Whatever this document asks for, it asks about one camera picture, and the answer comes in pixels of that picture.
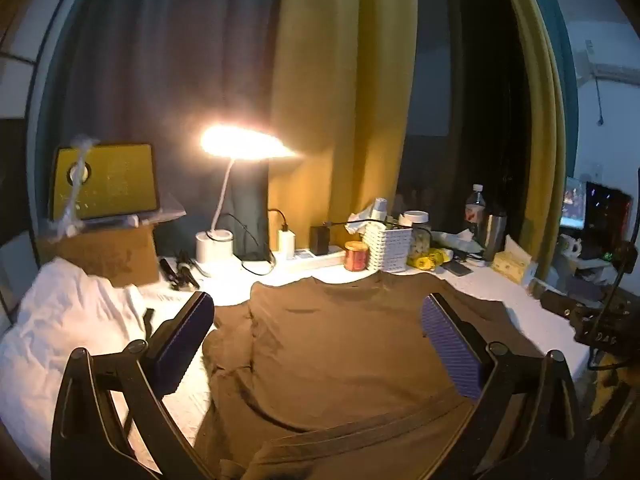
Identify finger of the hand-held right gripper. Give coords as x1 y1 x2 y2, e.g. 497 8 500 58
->
540 290 576 317

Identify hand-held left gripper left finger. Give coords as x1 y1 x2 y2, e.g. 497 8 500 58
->
50 290 216 480

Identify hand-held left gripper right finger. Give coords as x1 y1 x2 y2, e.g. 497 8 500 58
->
421 292 586 480

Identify brown t-shirt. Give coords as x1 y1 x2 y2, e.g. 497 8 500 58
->
192 270 546 480

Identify yellow tissue pack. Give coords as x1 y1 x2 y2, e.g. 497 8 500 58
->
492 247 533 283

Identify yellow duck snack packet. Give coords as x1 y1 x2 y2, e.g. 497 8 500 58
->
407 247 451 271

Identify steel tumbler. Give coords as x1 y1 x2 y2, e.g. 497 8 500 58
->
482 212 507 261

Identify computer case with lights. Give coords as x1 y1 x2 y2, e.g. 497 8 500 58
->
585 182 633 261

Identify white desk lamp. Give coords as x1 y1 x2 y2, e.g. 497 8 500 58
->
195 125 303 264

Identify computer monitor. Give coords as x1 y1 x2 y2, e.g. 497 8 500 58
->
560 176 587 231

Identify printed paper towel pack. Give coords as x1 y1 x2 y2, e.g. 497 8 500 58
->
430 230 483 253

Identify cardboard box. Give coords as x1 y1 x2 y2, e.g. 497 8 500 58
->
37 220 161 288

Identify white textured table cover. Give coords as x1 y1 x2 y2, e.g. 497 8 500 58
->
115 255 593 466

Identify white woven plastic basket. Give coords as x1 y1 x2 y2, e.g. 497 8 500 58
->
362 222 413 273

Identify plastic water bottle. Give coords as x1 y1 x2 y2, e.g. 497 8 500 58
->
465 183 487 241

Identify red tin can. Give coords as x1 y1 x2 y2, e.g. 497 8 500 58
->
344 241 370 272

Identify clear jar with white lid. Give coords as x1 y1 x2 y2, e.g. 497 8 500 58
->
400 210 432 256

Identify white crumpled cloth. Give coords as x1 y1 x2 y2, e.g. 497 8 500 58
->
0 257 151 461

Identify white charger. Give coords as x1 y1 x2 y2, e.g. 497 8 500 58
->
277 229 297 260

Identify crumpled tissue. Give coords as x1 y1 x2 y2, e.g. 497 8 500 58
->
345 212 381 233

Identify white power strip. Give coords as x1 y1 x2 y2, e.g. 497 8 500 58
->
292 247 351 268

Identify black charger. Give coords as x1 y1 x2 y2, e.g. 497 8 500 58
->
310 225 331 256

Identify tablet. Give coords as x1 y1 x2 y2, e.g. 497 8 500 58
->
50 142 161 221

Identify yellow curtain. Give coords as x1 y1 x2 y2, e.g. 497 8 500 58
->
492 0 581 261
267 0 418 261

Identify dark window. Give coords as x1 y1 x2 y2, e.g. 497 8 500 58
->
400 0 533 241

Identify dark green curtain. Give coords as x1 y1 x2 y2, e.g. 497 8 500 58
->
30 0 286 261

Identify black cable bundle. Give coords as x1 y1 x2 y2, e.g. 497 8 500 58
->
159 252 201 291

